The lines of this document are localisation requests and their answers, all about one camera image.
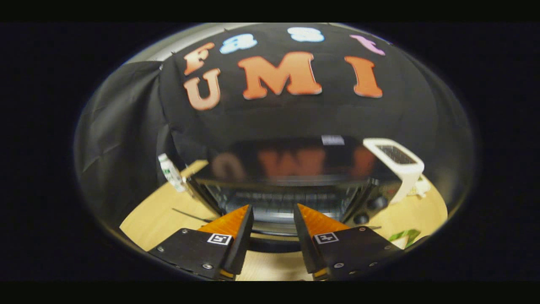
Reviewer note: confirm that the white pop-up toaster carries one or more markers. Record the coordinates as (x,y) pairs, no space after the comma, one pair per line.
(407,177)

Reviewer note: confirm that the small white green-label bottle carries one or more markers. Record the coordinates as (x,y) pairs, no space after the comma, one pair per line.
(171,173)

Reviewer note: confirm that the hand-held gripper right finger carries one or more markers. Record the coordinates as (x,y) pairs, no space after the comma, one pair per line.
(306,245)

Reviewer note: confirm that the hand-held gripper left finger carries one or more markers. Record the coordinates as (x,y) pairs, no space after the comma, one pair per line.
(242,245)

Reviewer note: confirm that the black backdrop cloth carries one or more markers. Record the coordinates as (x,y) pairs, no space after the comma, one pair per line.
(295,114)

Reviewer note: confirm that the dark grey side curtain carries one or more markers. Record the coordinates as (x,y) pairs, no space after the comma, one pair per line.
(122,139)
(451,139)

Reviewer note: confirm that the black toaster oven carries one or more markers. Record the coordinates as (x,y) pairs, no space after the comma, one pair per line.
(295,162)

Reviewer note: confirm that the white divided bean dish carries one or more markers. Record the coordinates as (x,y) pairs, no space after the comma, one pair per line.
(422,189)

